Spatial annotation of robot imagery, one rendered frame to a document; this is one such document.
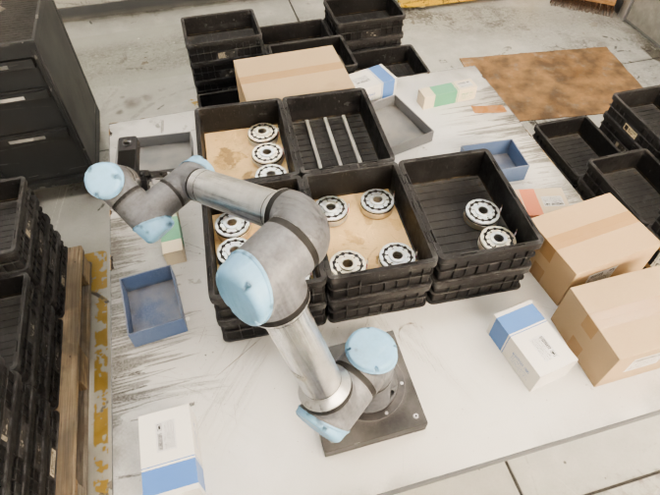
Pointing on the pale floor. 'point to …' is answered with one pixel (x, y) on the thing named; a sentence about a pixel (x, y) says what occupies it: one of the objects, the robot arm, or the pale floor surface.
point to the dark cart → (43, 99)
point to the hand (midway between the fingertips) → (145, 177)
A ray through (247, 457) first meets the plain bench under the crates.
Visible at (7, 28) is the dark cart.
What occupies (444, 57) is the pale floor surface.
